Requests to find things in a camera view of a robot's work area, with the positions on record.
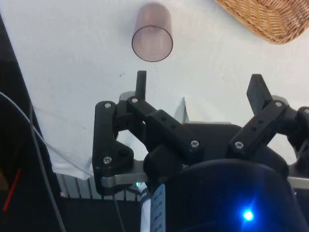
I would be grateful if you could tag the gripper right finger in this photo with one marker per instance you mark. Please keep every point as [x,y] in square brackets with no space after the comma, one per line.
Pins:
[259,125]

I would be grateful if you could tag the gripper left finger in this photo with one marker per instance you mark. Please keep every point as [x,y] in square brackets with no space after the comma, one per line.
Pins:
[169,130]

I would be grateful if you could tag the see-through pink cup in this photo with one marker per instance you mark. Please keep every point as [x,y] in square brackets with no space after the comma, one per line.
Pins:
[152,43]

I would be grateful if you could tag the wicker basket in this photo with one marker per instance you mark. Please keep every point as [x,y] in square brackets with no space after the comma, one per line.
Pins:
[265,17]

